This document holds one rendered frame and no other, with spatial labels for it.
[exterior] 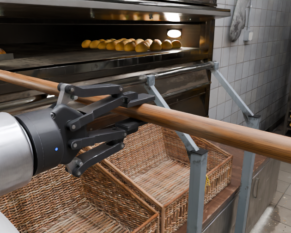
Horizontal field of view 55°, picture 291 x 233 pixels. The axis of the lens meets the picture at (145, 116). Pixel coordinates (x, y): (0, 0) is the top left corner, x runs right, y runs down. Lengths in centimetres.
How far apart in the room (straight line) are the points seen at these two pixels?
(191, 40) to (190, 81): 38
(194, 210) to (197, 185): 10
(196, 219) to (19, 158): 78
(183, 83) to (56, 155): 153
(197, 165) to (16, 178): 67
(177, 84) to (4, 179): 153
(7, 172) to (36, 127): 6
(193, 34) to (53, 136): 187
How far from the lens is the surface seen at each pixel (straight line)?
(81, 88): 37
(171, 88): 171
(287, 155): 36
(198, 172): 92
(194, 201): 98
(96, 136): 41
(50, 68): 114
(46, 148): 33
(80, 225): 119
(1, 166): 31
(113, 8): 114
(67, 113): 37
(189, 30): 215
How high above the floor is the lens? 133
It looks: 18 degrees down
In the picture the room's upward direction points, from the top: straight up
